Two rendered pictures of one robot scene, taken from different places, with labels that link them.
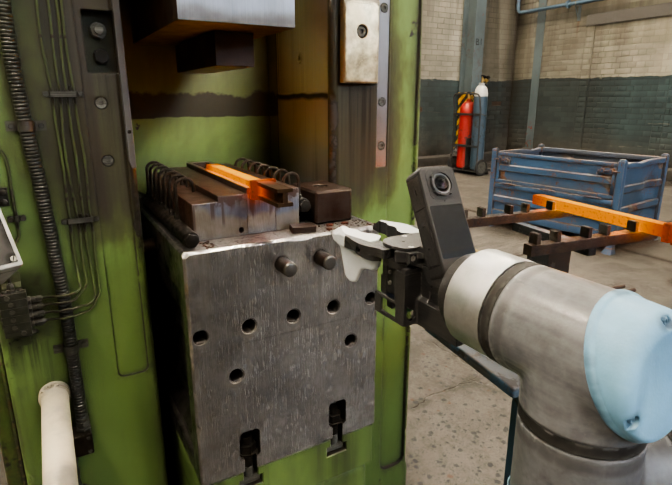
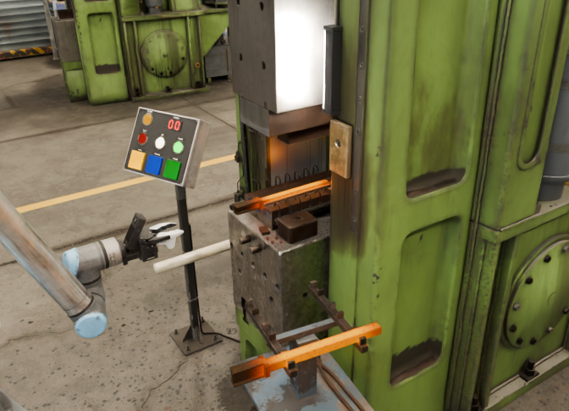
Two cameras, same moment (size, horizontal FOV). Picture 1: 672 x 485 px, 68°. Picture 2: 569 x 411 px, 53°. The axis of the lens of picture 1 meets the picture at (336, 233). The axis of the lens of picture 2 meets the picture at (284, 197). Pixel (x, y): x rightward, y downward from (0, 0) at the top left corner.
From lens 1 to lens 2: 2.10 m
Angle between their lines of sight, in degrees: 81
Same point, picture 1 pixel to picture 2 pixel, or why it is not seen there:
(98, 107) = (260, 139)
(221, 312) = (235, 241)
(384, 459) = not seen: outside the picture
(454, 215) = (132, 230)
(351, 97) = (339, 180)
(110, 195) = (262, 174)
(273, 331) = (248, 264)
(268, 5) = (261, 124)
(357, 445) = not seen: hidden behind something
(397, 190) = (366, 256)
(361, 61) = (337, 161)
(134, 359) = not seen: hidden behind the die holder
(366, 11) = (339, 132)
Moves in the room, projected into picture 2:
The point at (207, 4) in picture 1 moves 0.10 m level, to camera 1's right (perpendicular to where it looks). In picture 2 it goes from (246, 118) to (245, 128)
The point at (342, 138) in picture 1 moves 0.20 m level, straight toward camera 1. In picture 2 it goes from (334, 201) to (274, 202)
